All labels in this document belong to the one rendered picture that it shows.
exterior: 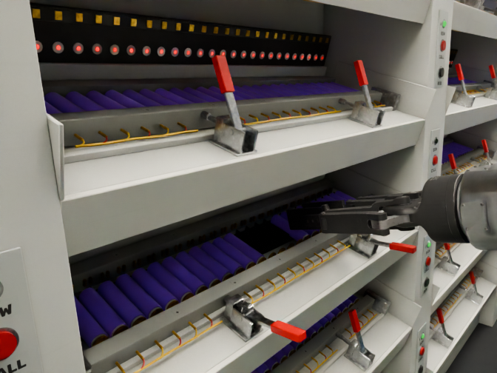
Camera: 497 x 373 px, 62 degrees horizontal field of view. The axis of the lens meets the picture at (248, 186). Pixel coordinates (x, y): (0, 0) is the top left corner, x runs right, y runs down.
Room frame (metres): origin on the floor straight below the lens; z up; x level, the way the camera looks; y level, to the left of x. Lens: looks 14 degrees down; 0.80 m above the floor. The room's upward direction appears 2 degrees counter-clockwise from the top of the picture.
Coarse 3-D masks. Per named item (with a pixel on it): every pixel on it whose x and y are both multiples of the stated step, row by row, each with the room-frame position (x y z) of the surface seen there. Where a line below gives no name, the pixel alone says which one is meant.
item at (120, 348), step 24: (312, 240) 0.55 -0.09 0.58; (336, 240) 0.58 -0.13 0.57; (264, 264) 0.48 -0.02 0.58; (288, 264) 0.50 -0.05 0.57; (216, 288) 0.42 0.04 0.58; (240, 288) 0.43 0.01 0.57; (168, 312) 0.37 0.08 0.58; (192, 312) 0.38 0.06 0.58; (120, 336) 0.33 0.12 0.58; (144, 336) 0.34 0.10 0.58; (168, 336) 0.36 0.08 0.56; (96, 360) 0.30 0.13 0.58; (120, 360) 0.32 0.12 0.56; (144, 360) 0.32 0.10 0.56
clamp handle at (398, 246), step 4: (368, 236) 0.58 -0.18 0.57; (368, 240) 0.58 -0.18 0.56; (372, 240) 0.58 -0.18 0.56; (376, 244) 0.57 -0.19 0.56; (380, 244) 0.57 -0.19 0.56; (384, 244) 0.56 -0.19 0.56; (388, 244) 0.56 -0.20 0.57; (392, 244) 0.55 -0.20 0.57; (396, 244) 0.55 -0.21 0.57; (400, 244) 0.55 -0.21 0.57; (404, 244) 0.55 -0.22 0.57; (392, 248) 0.55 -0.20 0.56; (396, 248) 0.55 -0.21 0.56; (400, 248) 0.55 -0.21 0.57; (404, 248) 0.54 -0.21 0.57; (408, 248) 0.54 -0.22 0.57; (412, 248) 0.53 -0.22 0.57; (408, 252) 0.54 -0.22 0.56; (412, 252) 0.53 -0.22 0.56
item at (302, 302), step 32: (352, 192) 0.78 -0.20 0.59; (384, 192) 0.73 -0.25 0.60; (352, 256) 0.57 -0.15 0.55; (384, 256) 0.59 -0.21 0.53; (96, 288) 0.42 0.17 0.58; (288, 288) 0.47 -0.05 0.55; (320, 288) 0.48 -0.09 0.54; (352, 288) 0.54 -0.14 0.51; (288, 320) 0.42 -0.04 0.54; (160, 352) 0.35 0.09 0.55; (192, 352) 0.35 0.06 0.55; (224, 352) 0.36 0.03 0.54; (256, 352) 0.38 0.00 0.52
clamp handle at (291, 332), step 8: (248, 312) 0.39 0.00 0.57; (256, 320) 0.38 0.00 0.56; (264, 320) 0.37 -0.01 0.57; (272, 320) 0.37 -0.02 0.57; (272, 328) 0.36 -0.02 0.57; (280, 328) 0.35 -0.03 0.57; (288, 328) 0.35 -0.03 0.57; (296, 328) 0.35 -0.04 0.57; (288, 336) 0.35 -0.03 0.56; (296, 336) 0.34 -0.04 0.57; (304, 336) 0.34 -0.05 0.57
